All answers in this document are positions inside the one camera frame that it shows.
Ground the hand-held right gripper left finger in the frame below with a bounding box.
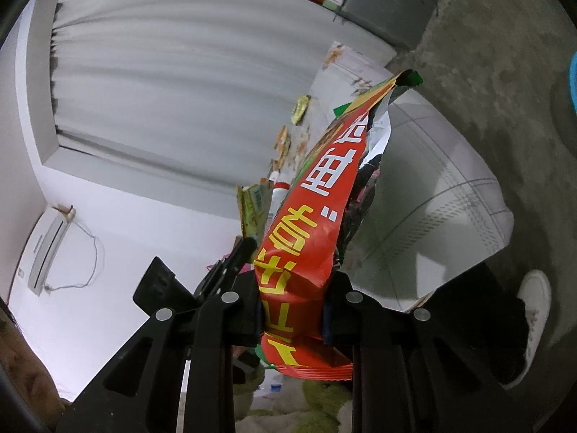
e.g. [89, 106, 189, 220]
[56, 273, 264, 433]

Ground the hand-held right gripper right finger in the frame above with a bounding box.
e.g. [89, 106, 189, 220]
[322, 275, 519, 433]

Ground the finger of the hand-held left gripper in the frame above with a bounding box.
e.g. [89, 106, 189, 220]
[195, 237, 257, 303]

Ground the red snack packet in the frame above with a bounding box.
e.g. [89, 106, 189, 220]
[252, 70, 424, 382]

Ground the person's left forearm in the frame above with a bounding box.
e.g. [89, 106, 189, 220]
[2, 320, 61, 420]

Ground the gold green packet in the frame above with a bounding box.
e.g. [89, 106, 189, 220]
[237, 180, 276, 237]

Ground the green fluffy cloth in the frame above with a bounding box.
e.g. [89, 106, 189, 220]
[234, 361, 357, 433]

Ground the white air conditioner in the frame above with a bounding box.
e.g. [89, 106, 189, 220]
[27, 214, 73, 296]

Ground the orange snack packet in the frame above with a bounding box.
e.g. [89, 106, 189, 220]
[273, 126, 291, 167]

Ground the person's leg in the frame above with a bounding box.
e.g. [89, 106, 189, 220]
[428, 262, 533, 384]

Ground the yellow snack packet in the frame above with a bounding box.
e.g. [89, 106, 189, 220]
[291, 95, 313, 126]

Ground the white curtain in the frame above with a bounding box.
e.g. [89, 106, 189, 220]
[52, 0, 393, 199]

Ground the person's white shoe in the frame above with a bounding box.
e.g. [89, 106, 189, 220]
[502, 271, 553, 389]

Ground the grey cabinet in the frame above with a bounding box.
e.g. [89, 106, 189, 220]
[343, 0, 447, 50]

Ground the white power cord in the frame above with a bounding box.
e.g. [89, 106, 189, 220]
[45, 219, 105, 292]

